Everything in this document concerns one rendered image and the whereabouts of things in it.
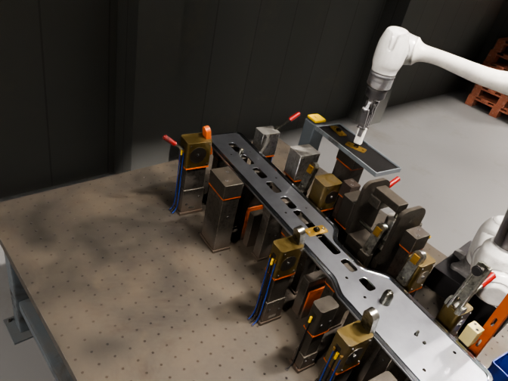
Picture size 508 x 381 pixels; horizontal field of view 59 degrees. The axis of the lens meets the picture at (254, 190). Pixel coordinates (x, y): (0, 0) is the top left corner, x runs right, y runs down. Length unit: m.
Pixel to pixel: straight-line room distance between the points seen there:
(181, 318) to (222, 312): 0.15
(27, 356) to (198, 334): 1.05
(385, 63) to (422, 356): 0.95
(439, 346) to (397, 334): 0.12
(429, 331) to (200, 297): 0.76
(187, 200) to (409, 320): 1.03
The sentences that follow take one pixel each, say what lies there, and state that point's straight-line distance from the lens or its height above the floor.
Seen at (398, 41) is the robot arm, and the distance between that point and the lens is 1.67.
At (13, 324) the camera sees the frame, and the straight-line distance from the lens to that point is 2.52.
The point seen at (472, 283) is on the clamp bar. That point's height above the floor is 1.15.
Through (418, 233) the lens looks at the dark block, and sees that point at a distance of 1.56.
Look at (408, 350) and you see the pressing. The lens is 1.35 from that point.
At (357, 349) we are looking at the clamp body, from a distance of 1.26.
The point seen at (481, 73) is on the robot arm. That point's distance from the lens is 1.70.
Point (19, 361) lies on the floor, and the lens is 2.40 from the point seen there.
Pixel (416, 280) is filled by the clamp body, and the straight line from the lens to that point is 1.56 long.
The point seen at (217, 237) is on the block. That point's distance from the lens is 1.79.
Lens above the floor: 1.94
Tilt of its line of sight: 34 degrees down
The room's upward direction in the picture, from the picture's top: 13 degrees clockwise
